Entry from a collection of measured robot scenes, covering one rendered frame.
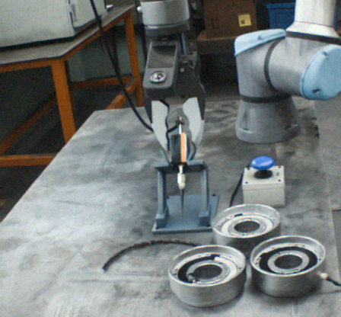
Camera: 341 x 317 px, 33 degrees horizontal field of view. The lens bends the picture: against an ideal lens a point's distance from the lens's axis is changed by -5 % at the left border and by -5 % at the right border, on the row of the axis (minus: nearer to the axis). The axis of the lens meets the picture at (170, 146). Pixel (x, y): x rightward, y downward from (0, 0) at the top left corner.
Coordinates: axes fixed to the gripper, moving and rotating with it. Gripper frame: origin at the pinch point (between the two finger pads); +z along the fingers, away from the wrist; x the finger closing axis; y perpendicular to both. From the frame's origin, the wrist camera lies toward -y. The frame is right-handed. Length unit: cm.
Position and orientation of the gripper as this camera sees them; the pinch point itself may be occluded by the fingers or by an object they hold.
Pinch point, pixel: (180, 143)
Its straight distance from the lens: 100.9
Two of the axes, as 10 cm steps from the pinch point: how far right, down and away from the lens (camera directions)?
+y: 1.5, -3.7, 9.2
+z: 1.3, 9.3, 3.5
